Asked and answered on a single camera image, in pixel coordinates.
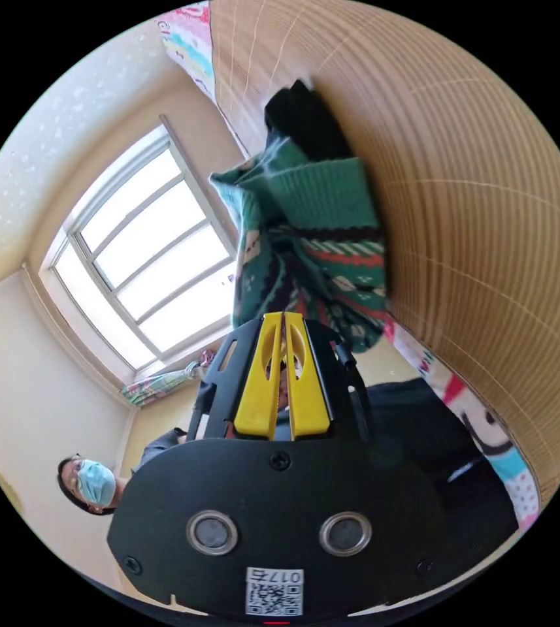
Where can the printed curtain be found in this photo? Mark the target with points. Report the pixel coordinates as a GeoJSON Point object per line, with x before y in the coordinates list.
{"type": "Point", "coordinates": [162, 384]}

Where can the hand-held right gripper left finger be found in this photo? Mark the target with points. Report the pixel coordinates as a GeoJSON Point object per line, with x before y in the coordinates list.
{"type": "Point", "coordinates": [255, 387]}

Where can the bed with woven mat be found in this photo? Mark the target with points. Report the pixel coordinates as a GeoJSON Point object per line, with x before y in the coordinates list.
{"type": "Point", "coordinates": [456, 171]}

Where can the black garment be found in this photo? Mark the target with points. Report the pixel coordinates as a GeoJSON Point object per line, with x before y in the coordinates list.
{"type": "Point", "coordinates": [311, 130]}

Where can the window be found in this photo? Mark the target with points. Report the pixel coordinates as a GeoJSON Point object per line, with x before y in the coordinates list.
{"type": "Point", "coordinates": [147, 254]}

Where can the person's body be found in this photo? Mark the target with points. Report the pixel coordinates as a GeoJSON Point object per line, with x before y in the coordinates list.
{"type": "Point", "coordinates": [94, 482]}

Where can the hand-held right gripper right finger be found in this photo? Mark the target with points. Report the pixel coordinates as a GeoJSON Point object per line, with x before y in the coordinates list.
{"type": "Point", "coordinates": [309, 392]}

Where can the green patterned sweater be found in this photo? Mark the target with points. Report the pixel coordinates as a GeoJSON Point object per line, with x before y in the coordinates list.
{"type": "Point", "coordinates": [319, 196]}

